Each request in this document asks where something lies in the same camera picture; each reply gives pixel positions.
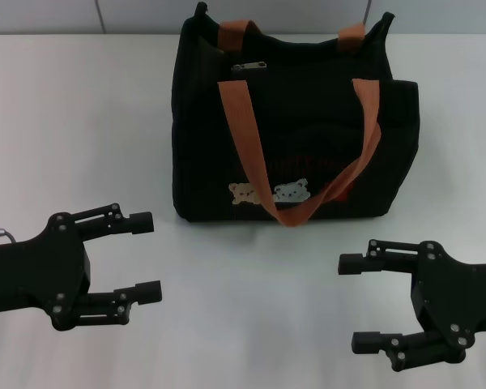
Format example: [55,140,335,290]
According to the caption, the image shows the black bag with orange handles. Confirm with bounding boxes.
[170,2,421,229]

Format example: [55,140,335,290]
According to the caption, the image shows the metal zipper pull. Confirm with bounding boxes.
[231,60,267,74]

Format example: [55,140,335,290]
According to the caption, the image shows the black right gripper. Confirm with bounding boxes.
[338,238,486,373]

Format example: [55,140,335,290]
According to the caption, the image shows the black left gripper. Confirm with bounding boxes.
[0,203,163,331]

